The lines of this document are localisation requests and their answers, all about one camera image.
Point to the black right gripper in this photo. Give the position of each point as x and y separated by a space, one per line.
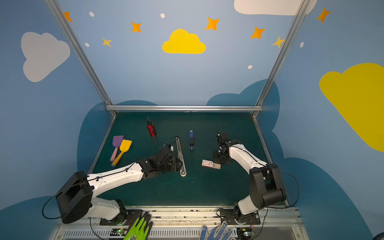
219 156

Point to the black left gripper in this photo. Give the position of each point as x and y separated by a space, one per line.
174 162

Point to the long metal stapler magazine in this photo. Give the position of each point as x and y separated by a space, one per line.
183 171

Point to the red white staple box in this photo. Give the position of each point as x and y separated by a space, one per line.
211 164

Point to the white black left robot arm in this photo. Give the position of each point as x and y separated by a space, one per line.
79 196

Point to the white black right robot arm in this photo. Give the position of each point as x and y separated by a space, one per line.
266 184

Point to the red metal bottle black cap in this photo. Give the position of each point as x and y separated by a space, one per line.
151 128

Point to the yellow spatula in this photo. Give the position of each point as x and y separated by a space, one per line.
124 147

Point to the green work glove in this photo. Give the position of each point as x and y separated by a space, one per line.
141 228

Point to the blue dotted white glove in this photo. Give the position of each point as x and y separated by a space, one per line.
221 232

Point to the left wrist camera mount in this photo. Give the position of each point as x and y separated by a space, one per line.
169 149

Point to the purple spatula pink handle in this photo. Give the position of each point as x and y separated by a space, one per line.
117 140

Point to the horizontal aluminium back rail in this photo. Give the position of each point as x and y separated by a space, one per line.
142 108

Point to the front aluminium base frame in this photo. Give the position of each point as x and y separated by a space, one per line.
185 222

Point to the right corner aluminium post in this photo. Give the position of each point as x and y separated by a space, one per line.
284 49

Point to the corner aluminium post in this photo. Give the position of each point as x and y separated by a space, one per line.
284 49
69 33

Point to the left corner aluminium post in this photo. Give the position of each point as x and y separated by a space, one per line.
69 33

